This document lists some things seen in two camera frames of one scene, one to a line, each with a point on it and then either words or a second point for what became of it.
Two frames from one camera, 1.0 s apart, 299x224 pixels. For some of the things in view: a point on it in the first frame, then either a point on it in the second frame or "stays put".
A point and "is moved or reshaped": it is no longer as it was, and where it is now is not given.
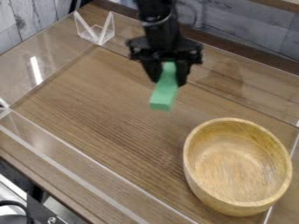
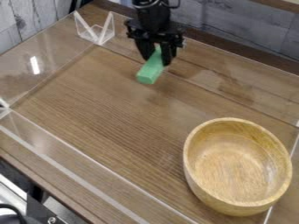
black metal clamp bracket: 39,213 stays put
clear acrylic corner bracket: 97,34 stays put
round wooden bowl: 238,166 stays put
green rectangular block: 163,94 is moved or reshaped
